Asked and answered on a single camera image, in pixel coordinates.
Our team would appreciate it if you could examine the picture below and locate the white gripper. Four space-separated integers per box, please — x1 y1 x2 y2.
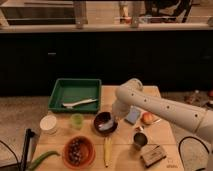
112 100 128 118

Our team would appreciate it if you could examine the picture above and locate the purple bowl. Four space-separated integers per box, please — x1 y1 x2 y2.
93 112 118 136

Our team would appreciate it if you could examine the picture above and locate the grey towel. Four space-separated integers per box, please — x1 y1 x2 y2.
98 118 116 131

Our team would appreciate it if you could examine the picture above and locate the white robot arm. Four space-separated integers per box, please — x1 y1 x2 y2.
112 78 213 136

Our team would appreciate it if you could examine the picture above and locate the orange bowl with beads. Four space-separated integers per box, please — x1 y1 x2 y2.
62 136 96 170

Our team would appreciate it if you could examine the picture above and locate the blue sponge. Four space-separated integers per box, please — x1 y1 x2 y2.
125 107 141 125

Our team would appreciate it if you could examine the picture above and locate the orange peach fruit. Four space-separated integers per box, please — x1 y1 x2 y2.
141 112 154 125

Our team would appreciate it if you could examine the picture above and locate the metal cup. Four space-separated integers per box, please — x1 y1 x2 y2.
133 132 148 150

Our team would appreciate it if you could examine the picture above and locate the green plastic cup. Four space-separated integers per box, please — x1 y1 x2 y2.
70 114 84 129

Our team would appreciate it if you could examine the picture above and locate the white utensil in tray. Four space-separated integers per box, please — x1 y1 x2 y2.
62 99 98 108

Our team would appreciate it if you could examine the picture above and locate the green plastic tray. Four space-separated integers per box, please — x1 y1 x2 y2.
48 78 102 113

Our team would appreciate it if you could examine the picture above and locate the brown wooden block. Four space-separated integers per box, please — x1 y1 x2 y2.
140 145 166 168

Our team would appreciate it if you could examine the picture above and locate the white round container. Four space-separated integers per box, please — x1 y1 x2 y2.
40 115 57 134

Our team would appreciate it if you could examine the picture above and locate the black stand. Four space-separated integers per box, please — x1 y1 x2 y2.
20 129 35 171

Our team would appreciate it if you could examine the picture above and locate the black cable right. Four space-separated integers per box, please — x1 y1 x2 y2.
178 135 213 171

